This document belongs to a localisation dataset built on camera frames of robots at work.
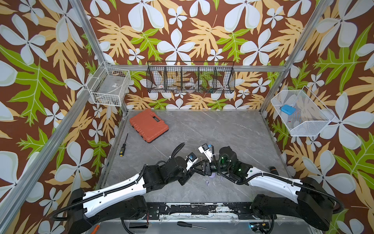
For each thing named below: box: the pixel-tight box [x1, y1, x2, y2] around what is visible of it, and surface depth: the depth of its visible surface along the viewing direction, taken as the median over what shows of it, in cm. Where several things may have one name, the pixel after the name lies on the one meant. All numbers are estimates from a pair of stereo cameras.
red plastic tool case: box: [129, 108, 169, 143], surface depth 106 cm
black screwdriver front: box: [177, 221, 207, 230], surface depth 72 cm
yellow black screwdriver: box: [119, 133, 129, 157], surface depth 97 cm
